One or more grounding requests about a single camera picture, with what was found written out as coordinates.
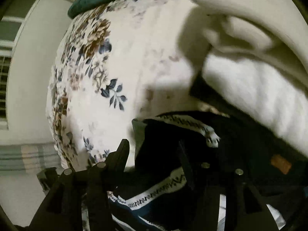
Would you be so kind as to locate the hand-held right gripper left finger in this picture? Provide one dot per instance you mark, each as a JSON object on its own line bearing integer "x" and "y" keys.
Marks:
{"x": 120, "y": 154}

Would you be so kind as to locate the dark striped knit sweater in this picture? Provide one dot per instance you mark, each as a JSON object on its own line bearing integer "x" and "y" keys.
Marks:
{"x": 158, "y": 154}

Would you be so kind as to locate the cream white cloth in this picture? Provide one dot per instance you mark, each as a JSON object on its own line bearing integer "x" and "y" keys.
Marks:
{"x": 252, "y": 89}

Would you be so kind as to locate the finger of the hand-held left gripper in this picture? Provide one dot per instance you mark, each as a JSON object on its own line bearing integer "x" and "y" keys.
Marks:
{"x": 46, "y": 178}

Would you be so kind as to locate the floral bedsheet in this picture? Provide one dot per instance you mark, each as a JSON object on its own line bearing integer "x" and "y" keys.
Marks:
{"x": 144, "y": 53}

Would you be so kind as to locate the dark jeans with brown patch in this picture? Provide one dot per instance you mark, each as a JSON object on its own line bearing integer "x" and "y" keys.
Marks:
{"x": 259, "y": 149}

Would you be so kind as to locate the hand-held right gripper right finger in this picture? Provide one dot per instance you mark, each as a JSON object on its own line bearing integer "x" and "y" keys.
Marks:
{"x": 186, "y": 164}

